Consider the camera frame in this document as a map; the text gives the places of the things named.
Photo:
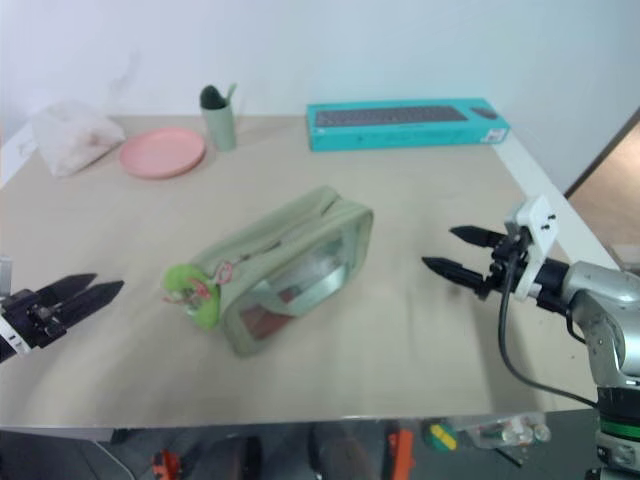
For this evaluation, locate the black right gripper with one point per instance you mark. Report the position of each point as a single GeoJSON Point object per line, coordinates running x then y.
{"type": "Point", "coordinates": [506, 262]}

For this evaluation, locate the clear bag of small parts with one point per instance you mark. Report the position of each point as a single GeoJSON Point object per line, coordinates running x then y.
{"type": "Point", "coordinates": [510, 430]}

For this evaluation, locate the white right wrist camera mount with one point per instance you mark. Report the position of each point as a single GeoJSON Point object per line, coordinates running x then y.
{"type": "Point", "coordinates": [539, 235]}

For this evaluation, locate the green transparent pouch bag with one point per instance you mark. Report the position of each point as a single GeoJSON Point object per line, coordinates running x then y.
{"type": "Point", "coordinates": [310, 235]}

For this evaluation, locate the white crumpled plastic bag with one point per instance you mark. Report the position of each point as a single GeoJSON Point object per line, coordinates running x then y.
{"type": "Point", "coordinates": [75, 137]}

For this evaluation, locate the pale green cup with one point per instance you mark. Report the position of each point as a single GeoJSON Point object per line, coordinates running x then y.
{"type": "Point", "coordinates": [221, 127]}

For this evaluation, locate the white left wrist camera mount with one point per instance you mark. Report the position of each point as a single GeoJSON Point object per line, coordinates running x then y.
{"type": "Point", "coordinates": [11, 336]}

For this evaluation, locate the pink round plate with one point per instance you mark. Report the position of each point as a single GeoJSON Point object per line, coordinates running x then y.
{"type": "Point", "coordinates": [162, 152]}

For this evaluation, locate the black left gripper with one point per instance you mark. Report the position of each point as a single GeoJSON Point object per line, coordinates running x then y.
{"type": "Point", "coordinates": [32, 315]}

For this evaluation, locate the green plush charm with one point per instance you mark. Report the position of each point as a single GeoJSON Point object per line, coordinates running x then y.
{"type": "Point", "coordinates": [181, 280]}

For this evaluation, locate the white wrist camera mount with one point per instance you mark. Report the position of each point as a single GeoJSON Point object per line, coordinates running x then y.
{"type": "Point", "coordinates": [11, 336]}
{"type": "Point", "coordinates": [539, 235]}

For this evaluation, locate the green and yellow roll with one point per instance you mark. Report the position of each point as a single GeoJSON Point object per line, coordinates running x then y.
{"type": "Point", "coordinates": [440, 436]}

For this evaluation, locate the teal keyboard box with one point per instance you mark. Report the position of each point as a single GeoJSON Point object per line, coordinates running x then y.
{"type": "Point", "coordinates": [400, 132]}

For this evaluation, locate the thin black pen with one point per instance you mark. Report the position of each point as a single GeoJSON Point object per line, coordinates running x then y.
{"type": "Point", "coordinates": [509, 457]}

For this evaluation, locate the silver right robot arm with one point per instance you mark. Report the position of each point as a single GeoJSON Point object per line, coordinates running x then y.
{"type": "Point", "coordinates": [602, 300]}

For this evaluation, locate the orange and black tool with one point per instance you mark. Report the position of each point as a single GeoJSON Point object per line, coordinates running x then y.
{"type": "Point", "coordinates": [401, 452]}
{"type": "Point", "coordinates": [167, 465]}

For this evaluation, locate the brown wooden door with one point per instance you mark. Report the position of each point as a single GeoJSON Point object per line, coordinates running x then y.
{"type": "Point", "coordinates": [610, 155]}

